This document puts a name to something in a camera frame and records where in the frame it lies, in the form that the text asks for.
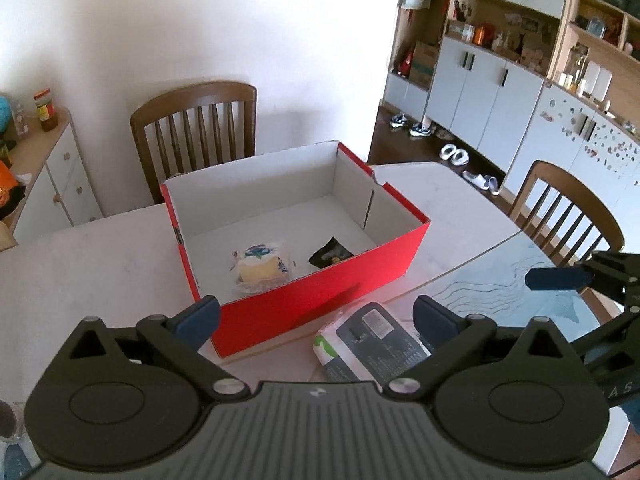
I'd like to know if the orange snack bag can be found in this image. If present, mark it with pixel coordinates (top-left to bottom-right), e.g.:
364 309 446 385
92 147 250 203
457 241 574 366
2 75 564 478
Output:
0 160 26 221

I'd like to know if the cardboard carton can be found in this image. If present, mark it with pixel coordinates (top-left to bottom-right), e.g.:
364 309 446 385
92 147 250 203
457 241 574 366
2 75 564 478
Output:
407 41 441 88

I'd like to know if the black snack packet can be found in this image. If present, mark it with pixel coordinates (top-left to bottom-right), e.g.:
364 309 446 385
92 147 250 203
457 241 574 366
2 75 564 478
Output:
307 235 355 268

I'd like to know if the white wood-top sideboard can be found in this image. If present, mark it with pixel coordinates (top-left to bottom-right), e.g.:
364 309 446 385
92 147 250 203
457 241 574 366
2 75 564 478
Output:
0 107 106 251

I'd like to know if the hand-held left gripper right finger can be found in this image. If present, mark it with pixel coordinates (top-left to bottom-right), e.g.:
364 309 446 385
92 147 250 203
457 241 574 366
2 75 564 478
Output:
384 296 586 401

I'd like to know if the small clear bottle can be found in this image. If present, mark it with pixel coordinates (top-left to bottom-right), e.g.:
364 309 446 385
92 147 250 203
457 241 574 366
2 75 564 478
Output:
12 104 30 141

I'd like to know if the white grey tissue pack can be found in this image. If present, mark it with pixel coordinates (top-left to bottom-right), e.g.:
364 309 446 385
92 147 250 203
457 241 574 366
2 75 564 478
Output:
312 301 433 383

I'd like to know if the red cardboard box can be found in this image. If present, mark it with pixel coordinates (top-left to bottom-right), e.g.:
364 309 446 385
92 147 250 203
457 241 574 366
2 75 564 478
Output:
160 141 432 359

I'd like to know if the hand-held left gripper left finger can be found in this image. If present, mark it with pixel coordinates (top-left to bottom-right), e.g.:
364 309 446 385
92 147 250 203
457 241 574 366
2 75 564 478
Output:
50 296 250 403

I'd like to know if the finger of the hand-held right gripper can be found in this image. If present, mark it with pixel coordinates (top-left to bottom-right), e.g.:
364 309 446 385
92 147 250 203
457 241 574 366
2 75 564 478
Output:
526 251 640 301
570 305 640 361

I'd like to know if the white desktop table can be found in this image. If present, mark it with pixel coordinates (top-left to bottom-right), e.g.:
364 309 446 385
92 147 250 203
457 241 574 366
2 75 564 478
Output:
0 161 626 480

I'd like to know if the yellow snack packet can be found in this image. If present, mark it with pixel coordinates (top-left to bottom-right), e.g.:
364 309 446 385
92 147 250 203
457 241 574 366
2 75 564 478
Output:
229 242 292 295

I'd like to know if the red-lidded sauce jar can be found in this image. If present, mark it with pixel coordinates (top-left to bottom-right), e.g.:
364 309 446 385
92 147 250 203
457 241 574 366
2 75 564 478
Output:
33 88 59 132

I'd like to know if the wooden slat-back chair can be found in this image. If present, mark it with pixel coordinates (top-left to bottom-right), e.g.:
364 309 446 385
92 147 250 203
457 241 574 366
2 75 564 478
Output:
130 81 258 206
509 160 626 268

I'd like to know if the white and wood wall cabinet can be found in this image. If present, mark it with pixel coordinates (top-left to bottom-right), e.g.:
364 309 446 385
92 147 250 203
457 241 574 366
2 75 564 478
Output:
384 0 640 241

